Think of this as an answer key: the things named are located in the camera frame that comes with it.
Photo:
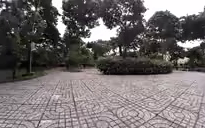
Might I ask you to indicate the rounded dark green hedge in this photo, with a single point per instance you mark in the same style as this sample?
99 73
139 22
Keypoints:
133 65

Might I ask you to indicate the patterned grey paving tile path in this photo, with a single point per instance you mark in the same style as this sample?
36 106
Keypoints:
100 100

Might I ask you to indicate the row of trees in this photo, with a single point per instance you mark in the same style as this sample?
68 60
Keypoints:
123 30

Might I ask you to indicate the pale pole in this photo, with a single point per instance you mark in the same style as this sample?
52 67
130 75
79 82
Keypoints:
30 56

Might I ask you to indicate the grass verge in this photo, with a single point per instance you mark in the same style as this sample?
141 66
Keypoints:
13 75

